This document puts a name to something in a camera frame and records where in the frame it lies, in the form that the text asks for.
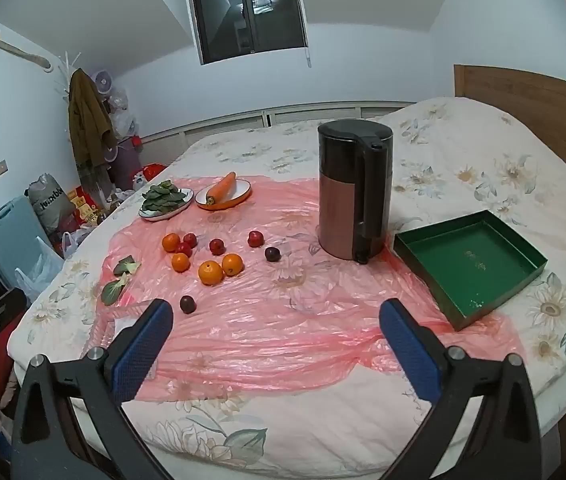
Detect white wall pipe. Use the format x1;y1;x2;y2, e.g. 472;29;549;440
0;32;55;73

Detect yellow and red box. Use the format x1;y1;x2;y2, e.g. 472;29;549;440
70;187;105;224

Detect green tray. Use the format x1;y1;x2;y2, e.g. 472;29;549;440
394;210;548;332

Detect white low wall cabinet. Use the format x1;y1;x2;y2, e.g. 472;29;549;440
142;101;416;147

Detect grey bag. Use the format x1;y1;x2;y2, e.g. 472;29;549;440
27;173;75;233

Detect brown coat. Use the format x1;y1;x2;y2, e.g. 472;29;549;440
67;69;118;168

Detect green vegetable leaf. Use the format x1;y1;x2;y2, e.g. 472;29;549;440
114;255;141;276
100;275;131;306

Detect green leafy vegetables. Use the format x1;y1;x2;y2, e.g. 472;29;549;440
142;180;189;212

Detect white coat rack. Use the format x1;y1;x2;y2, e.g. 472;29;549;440
56;50;86;106

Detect white plate with orange rim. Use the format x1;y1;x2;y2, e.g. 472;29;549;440
194;180;253;211

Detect white plastic bag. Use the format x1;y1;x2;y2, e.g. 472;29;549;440
13;237;65;302
60;230;90;260

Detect light blue suitcase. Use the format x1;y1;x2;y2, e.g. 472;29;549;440
0;196;64;291

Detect small white fan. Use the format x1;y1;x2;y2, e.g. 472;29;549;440
90;70;115;95

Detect floral bed blanket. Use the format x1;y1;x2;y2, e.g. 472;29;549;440
6;95;566;480

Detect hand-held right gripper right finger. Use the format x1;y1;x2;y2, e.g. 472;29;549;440
379;299;544;480

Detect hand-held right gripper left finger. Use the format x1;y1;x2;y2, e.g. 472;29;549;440
10;299;174;480

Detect pink plastic sheet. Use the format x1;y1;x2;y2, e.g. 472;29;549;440
96;176;528;403

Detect wooden headboard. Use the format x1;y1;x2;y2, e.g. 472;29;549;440
454;64;566;188

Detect dark window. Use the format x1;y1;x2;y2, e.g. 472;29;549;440
186;0;309;66

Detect carrot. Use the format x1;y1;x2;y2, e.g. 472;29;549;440
206;172;237;207

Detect purple bin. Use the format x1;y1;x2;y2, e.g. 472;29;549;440
108;137;143;188

